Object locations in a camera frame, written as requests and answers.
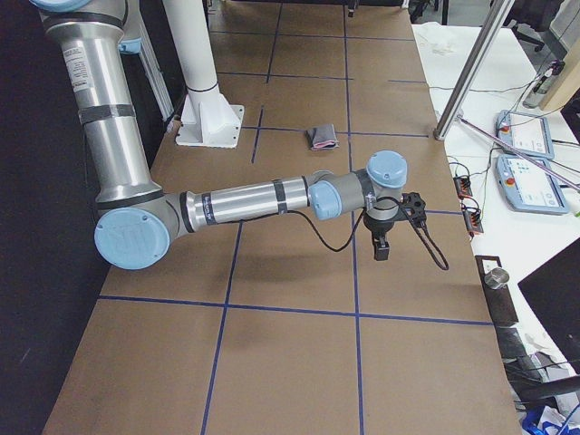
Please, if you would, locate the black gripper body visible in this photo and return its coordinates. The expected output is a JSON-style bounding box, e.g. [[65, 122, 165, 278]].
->
[[363, 192, 428, 235]]

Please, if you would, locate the pink grey towel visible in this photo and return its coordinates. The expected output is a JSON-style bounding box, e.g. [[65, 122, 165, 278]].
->
[[306, 123, 339, 150]]

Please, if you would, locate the far orange connector block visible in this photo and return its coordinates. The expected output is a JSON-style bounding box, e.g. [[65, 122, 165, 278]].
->
[[453, 175, 473, 198]]

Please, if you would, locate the orange connector block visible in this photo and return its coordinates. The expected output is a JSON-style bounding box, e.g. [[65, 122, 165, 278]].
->
[[453, 175, 473, 198], [461, 206, 484, 237]]

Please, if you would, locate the near orange connector block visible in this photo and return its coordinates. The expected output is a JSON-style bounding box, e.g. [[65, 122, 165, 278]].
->
[[461, 206, 484, 237]]

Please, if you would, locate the near blue teach pendant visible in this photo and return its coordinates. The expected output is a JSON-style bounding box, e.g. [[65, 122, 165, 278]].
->
[[496, 154, 569, 216]]

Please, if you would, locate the blue teach pendant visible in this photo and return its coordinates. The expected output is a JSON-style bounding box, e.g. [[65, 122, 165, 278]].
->
[[496, 154, 569, 216], [496, 111, 555, 160]]

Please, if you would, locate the far blue teach pendant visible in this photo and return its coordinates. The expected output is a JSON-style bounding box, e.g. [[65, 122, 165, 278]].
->
[[496, 111, 555, 160]]

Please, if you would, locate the black office chair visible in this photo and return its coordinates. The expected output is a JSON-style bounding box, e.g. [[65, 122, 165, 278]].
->
[[504, 0, 545, 53]]

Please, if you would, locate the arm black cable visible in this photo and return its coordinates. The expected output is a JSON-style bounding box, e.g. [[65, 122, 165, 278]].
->
[[239, 194, 450, 272]]

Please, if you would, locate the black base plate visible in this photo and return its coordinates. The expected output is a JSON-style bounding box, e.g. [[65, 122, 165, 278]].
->
[[475, 255, 518, 327]]

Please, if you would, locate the aluminium frame post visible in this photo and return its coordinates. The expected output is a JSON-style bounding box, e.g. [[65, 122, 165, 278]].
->
[[433, 0, 515, 140]]

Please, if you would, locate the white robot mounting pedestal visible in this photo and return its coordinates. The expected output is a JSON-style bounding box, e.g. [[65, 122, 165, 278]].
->
[[163, 0, 245, 149]]

